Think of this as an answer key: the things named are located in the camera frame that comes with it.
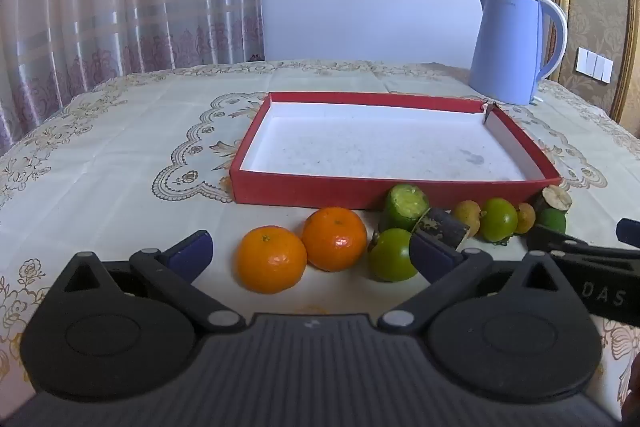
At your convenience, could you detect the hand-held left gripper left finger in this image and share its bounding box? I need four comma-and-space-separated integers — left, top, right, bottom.
49, 229, 246, 334

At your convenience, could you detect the light blue electric kettle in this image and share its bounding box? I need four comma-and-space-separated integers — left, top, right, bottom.
467, 0, 569, 106

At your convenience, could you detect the green tomato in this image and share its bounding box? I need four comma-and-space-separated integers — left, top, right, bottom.
368, 228, 421, 283
479, 198, 519, 243

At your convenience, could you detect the red shallow cardboard box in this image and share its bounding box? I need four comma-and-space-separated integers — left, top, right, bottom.
229, 91, 564, 211

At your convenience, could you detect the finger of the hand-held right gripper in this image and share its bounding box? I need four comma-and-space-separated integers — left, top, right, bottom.
526, 225, 640, 259
616, 217, 640, 249

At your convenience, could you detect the pink patterned curtain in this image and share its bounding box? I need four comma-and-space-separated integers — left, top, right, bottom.
0, 0, 266, 158

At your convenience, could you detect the cut green fruit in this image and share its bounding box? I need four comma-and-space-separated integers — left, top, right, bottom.
378, 183, 431, 233

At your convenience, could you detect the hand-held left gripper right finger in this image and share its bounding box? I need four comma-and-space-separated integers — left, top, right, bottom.
377, 229, 592, 334

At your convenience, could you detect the brown longan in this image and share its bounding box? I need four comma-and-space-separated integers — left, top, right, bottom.
515, 203, 537, 235
452, 200, 482, 238

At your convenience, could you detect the white wall light switch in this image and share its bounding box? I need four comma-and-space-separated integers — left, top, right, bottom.
575, 47, 615, 84

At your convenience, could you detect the orange mandarin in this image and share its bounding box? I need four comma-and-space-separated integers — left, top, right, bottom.
235, 225, 308, 295
301, 206, 369, 273

